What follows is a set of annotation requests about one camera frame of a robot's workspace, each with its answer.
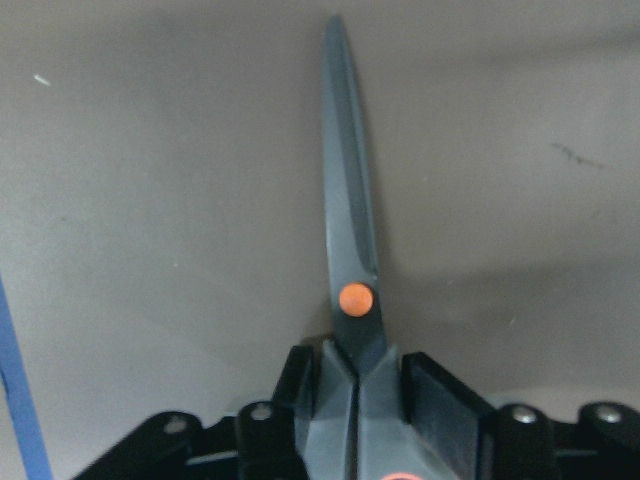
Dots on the brown paper mat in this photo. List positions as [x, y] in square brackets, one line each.
[162, 224]

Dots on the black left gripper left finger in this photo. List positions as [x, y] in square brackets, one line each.
[258, 442]

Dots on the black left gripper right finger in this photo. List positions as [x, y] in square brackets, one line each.
[516, 441]

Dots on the black scissors orange rivet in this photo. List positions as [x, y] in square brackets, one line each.
[358, 428]

